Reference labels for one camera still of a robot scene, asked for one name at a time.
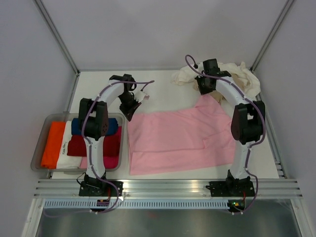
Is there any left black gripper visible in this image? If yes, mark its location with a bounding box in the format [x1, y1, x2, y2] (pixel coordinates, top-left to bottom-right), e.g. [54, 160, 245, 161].
[118, 92, 141, 122]

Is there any beige tan t shirt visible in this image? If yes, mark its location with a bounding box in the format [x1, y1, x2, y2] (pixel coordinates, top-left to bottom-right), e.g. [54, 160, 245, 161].
[193, 74, 244, 104]

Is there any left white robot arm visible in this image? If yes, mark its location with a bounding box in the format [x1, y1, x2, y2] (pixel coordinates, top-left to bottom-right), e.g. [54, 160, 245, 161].
[79, 74, 141, 196]

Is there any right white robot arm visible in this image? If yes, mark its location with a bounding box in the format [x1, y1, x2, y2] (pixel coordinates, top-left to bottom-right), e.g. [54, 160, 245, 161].
[195, 59, 266, 195]

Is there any blue rolled t shirt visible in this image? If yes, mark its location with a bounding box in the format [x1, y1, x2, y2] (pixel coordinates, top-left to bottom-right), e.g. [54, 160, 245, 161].
[71, 118, 119, 136]

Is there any cream white t shirt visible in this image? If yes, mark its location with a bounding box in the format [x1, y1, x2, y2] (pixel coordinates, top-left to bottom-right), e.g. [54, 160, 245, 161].
[171, 62, 261, 99]

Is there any magenta rolled t shirt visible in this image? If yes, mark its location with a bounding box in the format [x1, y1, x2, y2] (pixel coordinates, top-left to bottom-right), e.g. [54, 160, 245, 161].
[103, 126, 121, 169]

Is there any dark red rolled t shirt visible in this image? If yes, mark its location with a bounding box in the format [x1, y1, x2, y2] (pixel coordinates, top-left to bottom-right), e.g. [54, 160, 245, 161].
[67, 134, 120, 157]

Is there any light pink rolled t shirt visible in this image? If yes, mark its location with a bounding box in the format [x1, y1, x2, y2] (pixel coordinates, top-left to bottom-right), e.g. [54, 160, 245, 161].
[80, 157, 87, 169]

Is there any white rolled t shirt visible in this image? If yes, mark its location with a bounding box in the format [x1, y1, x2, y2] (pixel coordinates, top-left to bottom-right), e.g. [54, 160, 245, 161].
[56, 121, 83, 169]

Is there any grey plastic bin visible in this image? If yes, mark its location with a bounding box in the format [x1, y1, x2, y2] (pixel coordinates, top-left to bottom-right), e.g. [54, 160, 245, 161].
[31, 113, 125, 173]

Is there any orange rolled t shirt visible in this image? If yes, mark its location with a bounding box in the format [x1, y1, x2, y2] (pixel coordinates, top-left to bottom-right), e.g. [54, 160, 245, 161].
[40, 121, 66, 169]

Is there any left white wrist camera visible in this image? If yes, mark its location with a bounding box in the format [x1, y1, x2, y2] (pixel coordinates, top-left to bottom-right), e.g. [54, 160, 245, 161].
[134, 90, 150, 103]

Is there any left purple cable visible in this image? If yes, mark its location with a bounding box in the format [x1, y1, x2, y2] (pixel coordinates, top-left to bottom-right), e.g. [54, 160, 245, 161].
[44, 80, 156, 218]

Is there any purple cable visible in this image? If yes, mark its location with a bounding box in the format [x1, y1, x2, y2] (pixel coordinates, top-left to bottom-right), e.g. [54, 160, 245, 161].
[44, 80, 156, 218]
[185, 54, 264, 215]

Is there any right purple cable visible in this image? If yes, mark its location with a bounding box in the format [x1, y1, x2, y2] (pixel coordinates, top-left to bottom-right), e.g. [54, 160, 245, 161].
[185, 54, 264, 215]

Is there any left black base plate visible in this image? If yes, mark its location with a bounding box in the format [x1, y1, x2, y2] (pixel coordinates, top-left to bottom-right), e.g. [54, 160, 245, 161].
[79, 175, 123, 197]

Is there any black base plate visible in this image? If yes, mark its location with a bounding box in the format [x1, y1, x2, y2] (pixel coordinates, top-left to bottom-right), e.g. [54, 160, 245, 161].
[205, 181, 255, 197]
[79, 175, 123, 197]

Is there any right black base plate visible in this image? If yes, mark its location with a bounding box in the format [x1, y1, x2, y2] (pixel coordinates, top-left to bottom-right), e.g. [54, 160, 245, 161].
[205, 181, 255, 197]

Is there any aluminium rail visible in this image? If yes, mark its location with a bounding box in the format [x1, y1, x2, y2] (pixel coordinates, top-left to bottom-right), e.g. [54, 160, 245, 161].
[33, 179, 303, 199]

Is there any right aluminium frame post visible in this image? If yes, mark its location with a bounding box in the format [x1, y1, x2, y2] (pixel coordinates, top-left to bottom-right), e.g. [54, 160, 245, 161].
[250, 0, 296, 72]

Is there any aluminium frame post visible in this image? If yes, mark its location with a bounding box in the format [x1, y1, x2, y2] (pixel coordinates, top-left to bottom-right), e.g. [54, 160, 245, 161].
[250, 0, 296, 72]
[33, 0, 80, 76]

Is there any white slotted cable duct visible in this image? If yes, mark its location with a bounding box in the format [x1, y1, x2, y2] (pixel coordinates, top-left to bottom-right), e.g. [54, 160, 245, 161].
[44, 199, 229, 209]

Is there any left aluminium frame post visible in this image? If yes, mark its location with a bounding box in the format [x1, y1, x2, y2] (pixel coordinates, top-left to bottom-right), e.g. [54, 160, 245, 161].
[33, 0, 80, 76]

